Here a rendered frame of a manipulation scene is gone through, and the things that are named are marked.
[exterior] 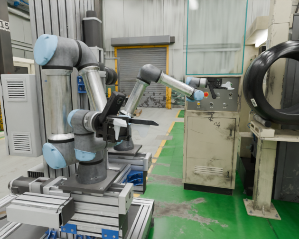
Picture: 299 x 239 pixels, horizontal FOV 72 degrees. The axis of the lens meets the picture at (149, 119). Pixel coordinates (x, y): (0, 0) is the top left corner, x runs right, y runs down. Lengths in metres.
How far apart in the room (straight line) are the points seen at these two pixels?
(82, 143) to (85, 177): 0.27
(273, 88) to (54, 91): 1.69
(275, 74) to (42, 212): 1.87
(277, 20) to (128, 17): 9.94
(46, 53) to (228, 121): 1.79
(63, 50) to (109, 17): 11.07
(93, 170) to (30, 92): 0.57
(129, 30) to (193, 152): 9.67
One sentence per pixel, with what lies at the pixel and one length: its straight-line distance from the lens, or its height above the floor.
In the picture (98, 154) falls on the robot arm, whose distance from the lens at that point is 1.02.
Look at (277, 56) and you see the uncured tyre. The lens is 1.64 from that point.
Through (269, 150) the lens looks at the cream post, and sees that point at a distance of 2.11.
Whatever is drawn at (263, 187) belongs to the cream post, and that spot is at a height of 0.26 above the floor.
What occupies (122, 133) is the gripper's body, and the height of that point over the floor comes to 1.02.
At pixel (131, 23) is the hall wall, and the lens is 11.47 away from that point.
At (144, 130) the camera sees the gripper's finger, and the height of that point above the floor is 1.02.
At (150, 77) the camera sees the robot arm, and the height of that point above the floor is 1.23.
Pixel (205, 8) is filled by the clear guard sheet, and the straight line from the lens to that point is 2.33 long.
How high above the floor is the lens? 1.17
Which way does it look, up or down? 10 degrees down
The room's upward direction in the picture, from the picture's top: straight up
